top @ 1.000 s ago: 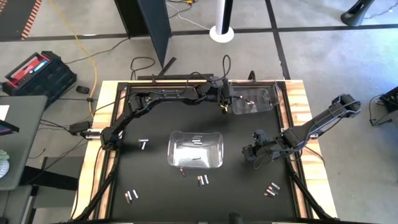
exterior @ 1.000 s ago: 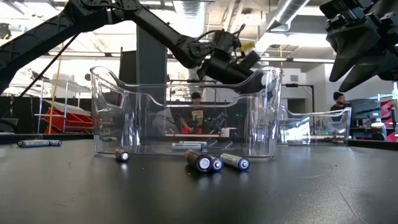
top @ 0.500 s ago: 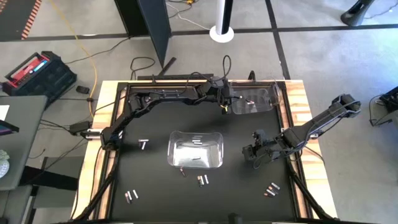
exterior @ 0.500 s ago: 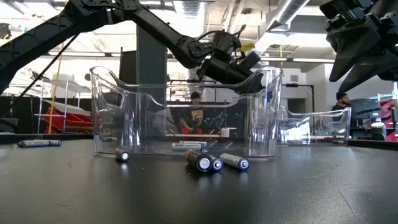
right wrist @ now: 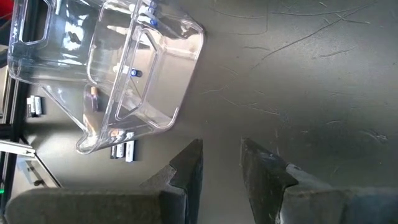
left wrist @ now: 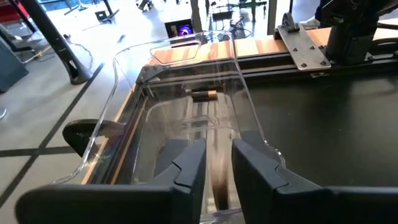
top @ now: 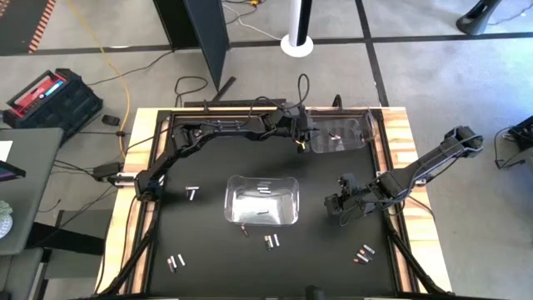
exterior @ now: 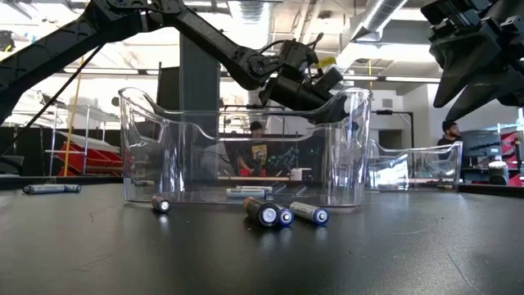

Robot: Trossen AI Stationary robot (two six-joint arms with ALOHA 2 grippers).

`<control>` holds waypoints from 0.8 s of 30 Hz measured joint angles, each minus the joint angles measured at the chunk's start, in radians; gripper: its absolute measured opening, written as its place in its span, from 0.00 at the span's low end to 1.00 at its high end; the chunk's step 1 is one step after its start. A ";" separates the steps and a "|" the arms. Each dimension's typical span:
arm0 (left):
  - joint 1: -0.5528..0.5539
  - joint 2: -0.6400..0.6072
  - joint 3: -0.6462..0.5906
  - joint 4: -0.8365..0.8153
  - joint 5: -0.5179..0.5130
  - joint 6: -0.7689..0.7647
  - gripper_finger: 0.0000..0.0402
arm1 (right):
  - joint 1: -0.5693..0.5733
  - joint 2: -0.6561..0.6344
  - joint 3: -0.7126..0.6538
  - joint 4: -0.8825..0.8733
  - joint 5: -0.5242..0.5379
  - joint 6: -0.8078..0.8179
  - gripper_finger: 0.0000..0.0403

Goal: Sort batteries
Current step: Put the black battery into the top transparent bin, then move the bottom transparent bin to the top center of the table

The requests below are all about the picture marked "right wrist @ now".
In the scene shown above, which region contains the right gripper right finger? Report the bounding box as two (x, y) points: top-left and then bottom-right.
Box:
(241, 138), (398, 224)

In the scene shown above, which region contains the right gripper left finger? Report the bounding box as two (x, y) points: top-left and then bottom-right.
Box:
(4, 138), (205, 224)

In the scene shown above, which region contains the clear plastic bin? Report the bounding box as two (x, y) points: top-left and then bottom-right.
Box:
(6, 0), (205, 156)

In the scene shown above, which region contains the silver metal bracket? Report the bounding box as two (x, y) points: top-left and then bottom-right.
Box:
(0, 139), (35, 157)

